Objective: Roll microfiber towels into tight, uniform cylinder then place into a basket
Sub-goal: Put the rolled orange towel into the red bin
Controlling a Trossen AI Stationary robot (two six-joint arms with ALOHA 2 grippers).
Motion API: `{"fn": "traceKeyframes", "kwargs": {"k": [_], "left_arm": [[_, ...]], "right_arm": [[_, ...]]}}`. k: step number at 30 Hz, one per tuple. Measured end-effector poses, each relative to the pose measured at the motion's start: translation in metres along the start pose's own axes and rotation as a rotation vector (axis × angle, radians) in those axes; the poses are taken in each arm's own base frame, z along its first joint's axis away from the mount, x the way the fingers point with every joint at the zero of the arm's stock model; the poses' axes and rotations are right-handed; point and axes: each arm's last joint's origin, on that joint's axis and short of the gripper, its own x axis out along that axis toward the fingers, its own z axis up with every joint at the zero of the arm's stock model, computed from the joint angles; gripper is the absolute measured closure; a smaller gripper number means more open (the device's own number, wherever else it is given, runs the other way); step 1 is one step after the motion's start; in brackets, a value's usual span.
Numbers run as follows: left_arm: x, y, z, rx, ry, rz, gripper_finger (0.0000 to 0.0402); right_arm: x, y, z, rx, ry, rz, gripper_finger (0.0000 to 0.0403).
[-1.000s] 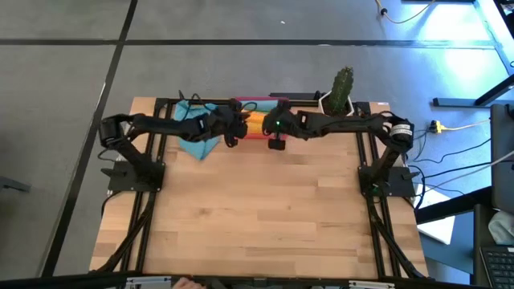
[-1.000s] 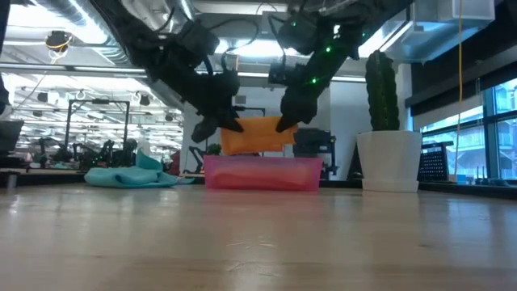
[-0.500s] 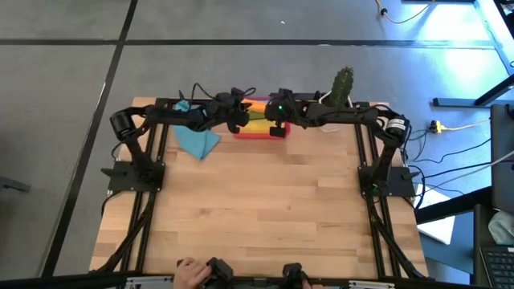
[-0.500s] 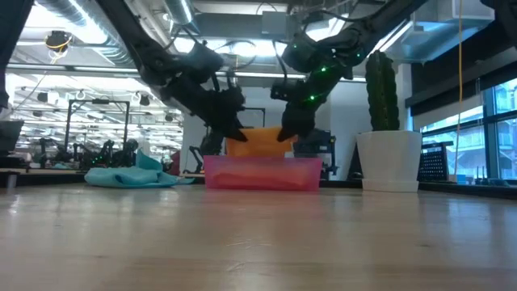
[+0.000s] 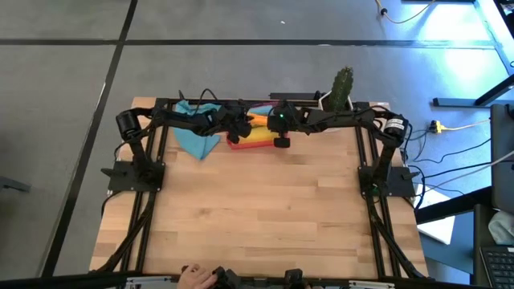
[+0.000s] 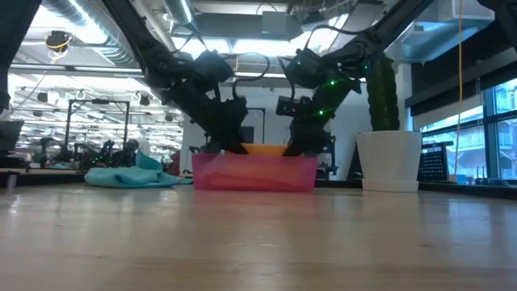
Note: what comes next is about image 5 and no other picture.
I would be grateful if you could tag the orange microfiber towel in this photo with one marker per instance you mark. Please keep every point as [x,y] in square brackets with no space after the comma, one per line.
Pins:
[259,119]

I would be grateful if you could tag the black aluminium table frame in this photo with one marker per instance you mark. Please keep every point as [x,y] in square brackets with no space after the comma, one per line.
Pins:
[237,102]

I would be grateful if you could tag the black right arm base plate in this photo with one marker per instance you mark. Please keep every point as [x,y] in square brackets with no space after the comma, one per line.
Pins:
[401,180]

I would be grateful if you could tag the grey cloth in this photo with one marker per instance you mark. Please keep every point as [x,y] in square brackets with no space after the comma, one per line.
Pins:
[502,229]

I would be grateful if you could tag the black laptop keyboard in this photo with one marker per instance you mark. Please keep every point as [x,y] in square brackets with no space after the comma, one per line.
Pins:
[500,267]

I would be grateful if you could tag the black crossbar with silver brackets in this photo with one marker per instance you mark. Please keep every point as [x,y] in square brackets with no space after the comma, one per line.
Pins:
[257,282]

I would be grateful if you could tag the black desk beam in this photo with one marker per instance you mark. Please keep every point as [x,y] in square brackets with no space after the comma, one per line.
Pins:
[449,208]

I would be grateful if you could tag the green cactus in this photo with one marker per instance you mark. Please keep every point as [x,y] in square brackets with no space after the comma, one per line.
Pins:
[341,90]

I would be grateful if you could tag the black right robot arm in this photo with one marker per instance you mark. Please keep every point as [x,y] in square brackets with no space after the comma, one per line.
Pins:
[353,118]

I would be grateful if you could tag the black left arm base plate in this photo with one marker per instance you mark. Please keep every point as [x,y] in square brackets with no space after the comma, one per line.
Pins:
[120,180]

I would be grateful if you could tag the yellow microfiber towel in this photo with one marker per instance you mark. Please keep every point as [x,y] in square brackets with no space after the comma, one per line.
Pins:
[259,134]

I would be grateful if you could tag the blue microfiber towel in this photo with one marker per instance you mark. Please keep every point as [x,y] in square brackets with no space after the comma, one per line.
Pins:
[263,110]
[197,144]

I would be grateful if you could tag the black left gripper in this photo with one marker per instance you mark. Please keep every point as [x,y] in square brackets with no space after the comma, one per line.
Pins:
[237,122]

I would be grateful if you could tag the person's hand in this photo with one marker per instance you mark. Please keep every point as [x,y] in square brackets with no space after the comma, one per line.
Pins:
[197,278]

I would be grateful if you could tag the black desk foot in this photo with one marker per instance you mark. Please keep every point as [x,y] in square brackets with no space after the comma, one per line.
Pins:
[458,102]

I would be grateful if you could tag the white sheet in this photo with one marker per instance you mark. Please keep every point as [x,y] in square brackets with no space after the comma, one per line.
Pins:
[439,229]

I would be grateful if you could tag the grey floor object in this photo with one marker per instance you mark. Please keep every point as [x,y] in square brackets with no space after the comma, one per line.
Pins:
[12,184]

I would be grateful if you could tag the pink plastic basket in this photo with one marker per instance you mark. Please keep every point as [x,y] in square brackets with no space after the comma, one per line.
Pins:
[249,145]

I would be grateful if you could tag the black monitor panel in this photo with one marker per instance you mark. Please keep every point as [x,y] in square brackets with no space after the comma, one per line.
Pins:
[502,160]

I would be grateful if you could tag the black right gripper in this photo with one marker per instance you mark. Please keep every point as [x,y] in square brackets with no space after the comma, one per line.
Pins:
[287,118]

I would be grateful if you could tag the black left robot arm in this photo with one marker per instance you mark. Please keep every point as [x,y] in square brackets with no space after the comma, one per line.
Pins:
[180,120]

